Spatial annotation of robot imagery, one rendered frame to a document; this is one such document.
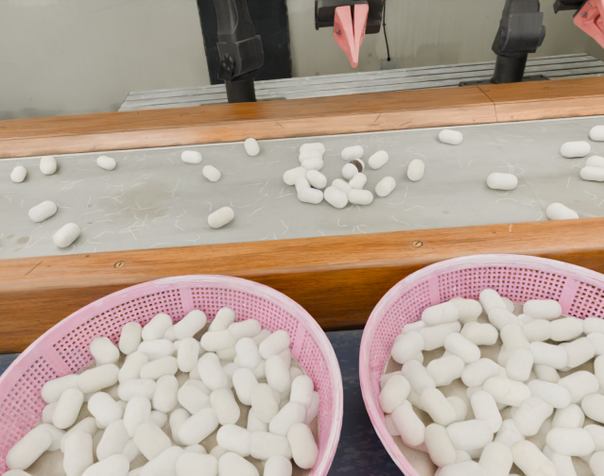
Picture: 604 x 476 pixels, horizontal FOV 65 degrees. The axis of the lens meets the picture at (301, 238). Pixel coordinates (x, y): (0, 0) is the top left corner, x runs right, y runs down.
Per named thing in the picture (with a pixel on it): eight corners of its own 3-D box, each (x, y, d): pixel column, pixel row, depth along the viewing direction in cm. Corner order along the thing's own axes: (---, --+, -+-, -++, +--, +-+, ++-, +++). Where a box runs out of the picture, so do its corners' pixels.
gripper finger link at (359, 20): (374, 49, 65) (367, -9, 67) (322, 53, 65) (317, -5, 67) (369, 76, 71) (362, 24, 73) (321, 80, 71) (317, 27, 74)
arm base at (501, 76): (566, 51, 100) (549, 42, 106) (474, 59, 100) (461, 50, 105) (557, 88, 105) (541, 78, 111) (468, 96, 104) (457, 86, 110)
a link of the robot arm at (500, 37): (547, 25, 96) (538, 20, 100) (503, 28, 97) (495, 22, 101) (540, 58, 100) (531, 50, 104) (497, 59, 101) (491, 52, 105)
